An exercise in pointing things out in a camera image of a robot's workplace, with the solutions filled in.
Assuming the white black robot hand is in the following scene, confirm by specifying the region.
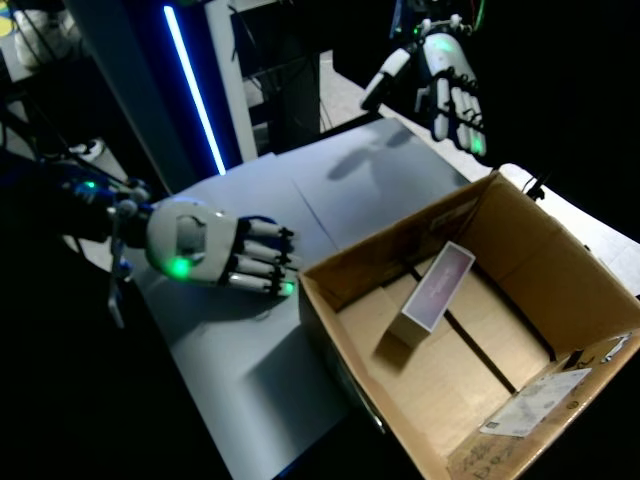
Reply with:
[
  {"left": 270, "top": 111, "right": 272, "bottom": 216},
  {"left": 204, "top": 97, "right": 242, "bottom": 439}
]
[
  {"left": 358, "top": 28, "right": 488, "bottom": 157},
  {"left": 143, "top": 197, "right": 305, "bottom": 300}
]

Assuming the small pink white box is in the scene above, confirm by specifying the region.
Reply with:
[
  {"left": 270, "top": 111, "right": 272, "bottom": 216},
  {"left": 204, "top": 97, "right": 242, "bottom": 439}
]
[{"left": 374, "top": 241, "right": 476, "bottom": 351}]

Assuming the brown cardboard box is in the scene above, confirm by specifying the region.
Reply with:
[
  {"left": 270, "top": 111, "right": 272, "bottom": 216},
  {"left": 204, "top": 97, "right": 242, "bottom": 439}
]
[{"left": 298, "top": 169, "right": 640, "bottom": 480}]

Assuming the grey table cloth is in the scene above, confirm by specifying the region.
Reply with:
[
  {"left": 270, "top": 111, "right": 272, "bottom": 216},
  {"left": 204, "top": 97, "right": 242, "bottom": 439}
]
[{"left": 122, "top": 117, "right": 474, "bottom": 480}]

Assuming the blue white light strip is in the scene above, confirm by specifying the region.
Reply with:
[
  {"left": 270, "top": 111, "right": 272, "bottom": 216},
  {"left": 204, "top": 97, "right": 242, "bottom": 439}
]
[{"left": 162, "top": 4, "right": 228, "bottom": 176}]

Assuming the grey upright column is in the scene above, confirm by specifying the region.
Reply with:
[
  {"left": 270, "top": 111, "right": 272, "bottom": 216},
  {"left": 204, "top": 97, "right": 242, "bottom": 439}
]
[{"left": 64, "top": 0, "right": 241, "bottom": 197}]

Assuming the white shipping label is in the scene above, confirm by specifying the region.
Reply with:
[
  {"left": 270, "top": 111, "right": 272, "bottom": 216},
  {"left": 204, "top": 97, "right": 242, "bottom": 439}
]
[{"left": 479, "top": 367, "right": 594, "bottom": 439}]

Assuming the white metal frame post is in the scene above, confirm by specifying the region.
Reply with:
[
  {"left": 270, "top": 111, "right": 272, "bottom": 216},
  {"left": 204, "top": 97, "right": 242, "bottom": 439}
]
[{"left": 204, "top": 0, "right": 262, "bottom": 162}]

